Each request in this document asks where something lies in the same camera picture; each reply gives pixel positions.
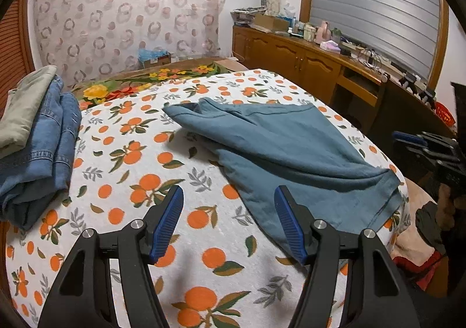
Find blue plastic bag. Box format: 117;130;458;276
137;47;172;63

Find orange fruit print bedsheet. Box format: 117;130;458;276
5;69;410;328

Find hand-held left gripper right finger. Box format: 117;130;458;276
274;185;420;328

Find stack of papers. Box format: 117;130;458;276
231;7;268;27

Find folded beige pants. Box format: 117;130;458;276
0;65;58;159

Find red basket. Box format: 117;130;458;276
435;102;456;127

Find black tripod stand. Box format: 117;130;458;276
419;88;437;107
400;72;419;91

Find tangle of cables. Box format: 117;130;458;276
359;47;387;68

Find row of small bottles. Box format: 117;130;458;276
289;20;317;40

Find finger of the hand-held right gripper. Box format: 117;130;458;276
403;145;460;169
392;130;458;148

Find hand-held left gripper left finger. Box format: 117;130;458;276
38;185;184;328

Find teal blue shirt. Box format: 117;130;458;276
162;97;405;266

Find dark clothing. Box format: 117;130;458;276
415;200;450;254

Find slatted wooden wardrobe door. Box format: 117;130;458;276
0;0;35;112

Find brown floral blanket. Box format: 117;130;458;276
71;60;241;103

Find circle print sheer curtain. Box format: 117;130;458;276
29;0;232;83

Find wooden cabinet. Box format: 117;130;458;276
231;24;456;139

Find small cardboard box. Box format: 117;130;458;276
140;54;173;69

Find pink bottle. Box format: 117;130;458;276
316;21;330;43

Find flat cardboard box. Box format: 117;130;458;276
253;14;290;33

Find folded denim jeans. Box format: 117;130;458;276
0;75;82;232

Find pink blanket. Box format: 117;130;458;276
391;178;443;288

